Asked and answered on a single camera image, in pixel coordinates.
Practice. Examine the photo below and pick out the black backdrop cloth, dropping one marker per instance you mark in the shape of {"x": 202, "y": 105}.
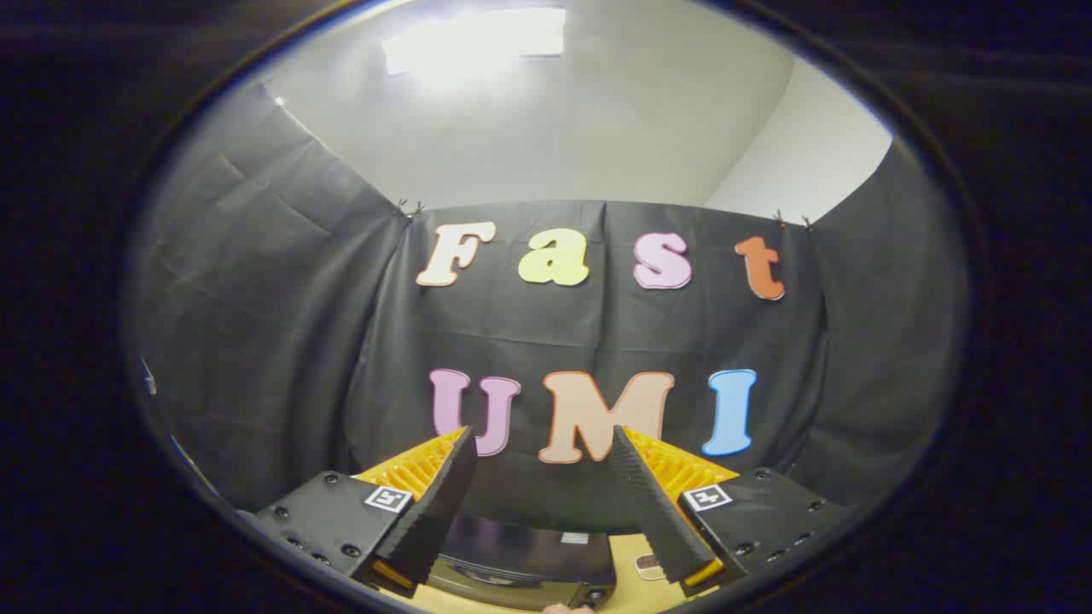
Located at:
{"x": 597, "y": 333}

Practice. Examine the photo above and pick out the ceiling light panel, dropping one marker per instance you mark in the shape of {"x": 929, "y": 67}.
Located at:
{"x": 478, "y": 38}

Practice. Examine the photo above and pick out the black toaster oven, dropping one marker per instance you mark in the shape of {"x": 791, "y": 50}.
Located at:
{"x": 520, "y": 558}

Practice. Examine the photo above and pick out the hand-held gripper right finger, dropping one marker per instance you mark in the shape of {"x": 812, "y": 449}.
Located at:
{"x": 653, "y": 512}

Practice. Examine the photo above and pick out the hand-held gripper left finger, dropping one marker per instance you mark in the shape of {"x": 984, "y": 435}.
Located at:
{"x": 444, "y": 503}

